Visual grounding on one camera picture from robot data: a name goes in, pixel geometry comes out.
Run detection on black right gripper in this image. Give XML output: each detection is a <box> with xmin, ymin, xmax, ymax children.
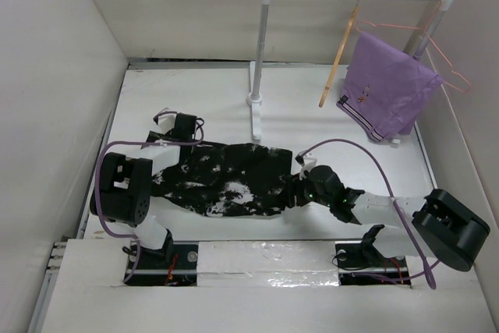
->
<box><xmin>277</xmin><ymin>167</ymin><xmax>332</xmax><ymax>209</ymax></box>

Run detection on black white patterned trousers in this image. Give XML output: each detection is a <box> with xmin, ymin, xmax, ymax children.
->
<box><xmin>151</xmin><ymin>141</ymin><xmax>292</xmax><ymax>217</ymax></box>

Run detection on wooden hanger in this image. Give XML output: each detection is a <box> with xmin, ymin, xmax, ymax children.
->
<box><xmin>318</xmin><ymin>0</ymin><xmax>359</xmax><ymax>108</ymax></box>

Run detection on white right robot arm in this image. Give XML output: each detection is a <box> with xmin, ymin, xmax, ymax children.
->
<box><xmin>287</xmin><ymin>165</ymin><xmax>490</xmax><ymax>271</ymax></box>

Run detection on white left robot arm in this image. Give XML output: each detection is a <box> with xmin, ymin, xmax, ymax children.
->
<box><xmin>90</xmin><ymin>111</ymin><xmax>204</xmax><ymax>268</ymax></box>

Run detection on silver tape strip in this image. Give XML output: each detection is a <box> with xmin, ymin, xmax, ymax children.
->
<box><xmin>196</xmin><ymin>240</ymin><xmax>339</xmax><ymax>288</ymax></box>

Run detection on purple garment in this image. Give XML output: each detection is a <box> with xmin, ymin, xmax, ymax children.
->
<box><xmin>337</xmin><ymin>32</ymin><xmax>444</xmax><ymax>143</ymax></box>

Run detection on white silver clothes rack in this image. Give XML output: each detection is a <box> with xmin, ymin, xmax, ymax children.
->
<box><xmin>246</xmin><ymin>0</ymin><xmax>454</xmax><ymax>141</ymax></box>

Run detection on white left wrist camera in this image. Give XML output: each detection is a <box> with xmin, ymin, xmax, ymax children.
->
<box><xmin>153</xmin><ymin>108</ymin><xmax>178</xmax><ymax>134</ymax></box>

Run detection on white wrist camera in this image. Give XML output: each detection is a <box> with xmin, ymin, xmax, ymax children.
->
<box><xmin>295</xmin><ymin>151</ymin><xmax>317</xmax><ymax>179</ymax></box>
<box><xmin>153</xmin><ymin>108</ymin><xmax>178</xmax><ymax>134</ymax></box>

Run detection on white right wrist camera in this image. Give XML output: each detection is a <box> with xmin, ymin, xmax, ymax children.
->
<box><xmin>295</xmin><ymin>151</ymin><xmax>317</xmax><ymax>179</ymax></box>

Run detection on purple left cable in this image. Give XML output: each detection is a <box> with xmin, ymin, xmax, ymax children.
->
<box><xmin>94</xmin><ymin>112</ymin><xmax>206</xmax><ymax>283</ymax></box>

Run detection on purple cable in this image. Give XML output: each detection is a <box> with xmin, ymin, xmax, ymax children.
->
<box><xmin>299</xmin><ymin>138</ymin><xmax>441</xmax><ymax>290</ymax></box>
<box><xmin>94</xmin><ymin>112</ymin><xmax>206</xmax><ymax>283</ymax></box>

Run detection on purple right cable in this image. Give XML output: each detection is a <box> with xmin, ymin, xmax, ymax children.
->
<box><xmin>299</xmin><ymin>138</ymin><xmax>441</xmax><ymax>290</ymax></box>

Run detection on pink wire hanger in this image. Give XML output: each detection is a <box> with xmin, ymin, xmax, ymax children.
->
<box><xmin>355</xmin><ymin>0</ymin><xmax>472</xmax><ymax>95</ymax></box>

